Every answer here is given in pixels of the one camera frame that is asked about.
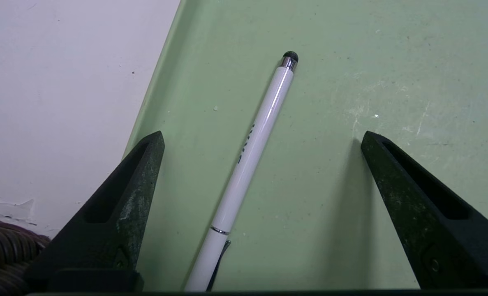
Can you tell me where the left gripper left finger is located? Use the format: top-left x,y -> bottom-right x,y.
24,131 -> 165,293

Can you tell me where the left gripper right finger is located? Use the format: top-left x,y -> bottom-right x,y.
361,131 -> 488,290

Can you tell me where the white pen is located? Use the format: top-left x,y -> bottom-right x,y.
184,51 -> 299,292

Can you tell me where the dark brown wicker basket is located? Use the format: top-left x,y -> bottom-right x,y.
0,215 -> 51,296

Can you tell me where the green plastic tray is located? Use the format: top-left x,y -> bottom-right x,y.
123,0 -> 488,292

